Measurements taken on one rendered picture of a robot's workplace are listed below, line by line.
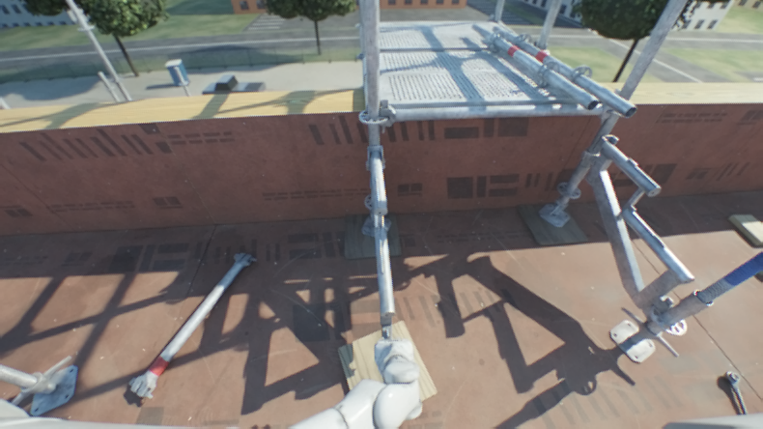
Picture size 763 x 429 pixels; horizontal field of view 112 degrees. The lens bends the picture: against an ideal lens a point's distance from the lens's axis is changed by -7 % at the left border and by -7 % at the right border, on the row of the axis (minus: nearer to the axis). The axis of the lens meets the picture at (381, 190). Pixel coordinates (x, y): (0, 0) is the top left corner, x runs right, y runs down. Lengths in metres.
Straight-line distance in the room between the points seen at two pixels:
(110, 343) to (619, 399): 2.14
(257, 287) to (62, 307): 0.97
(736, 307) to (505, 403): 1.33
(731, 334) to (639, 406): 0.66
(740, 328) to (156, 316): 2.74
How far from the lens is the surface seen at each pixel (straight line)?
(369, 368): 1.33
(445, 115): 1.22
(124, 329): 1.82
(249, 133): 1.44
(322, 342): 1.40
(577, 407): 1.51
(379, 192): 1.05
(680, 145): 2.32
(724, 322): 2.14
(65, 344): 1.97
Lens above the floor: 1.30
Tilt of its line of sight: 43 degrees down
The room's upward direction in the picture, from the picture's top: straight up
